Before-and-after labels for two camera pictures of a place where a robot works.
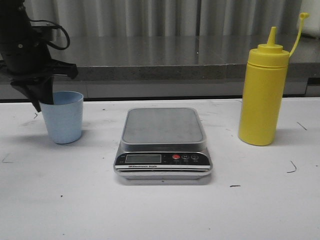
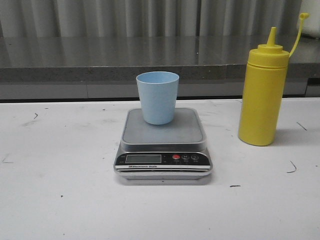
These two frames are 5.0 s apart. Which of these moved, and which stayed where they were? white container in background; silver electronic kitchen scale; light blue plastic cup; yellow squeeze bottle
Moved: light blue plastic cup
Stayed: white container in background; yellow squeeze bottle; silver electronic kitchen scale
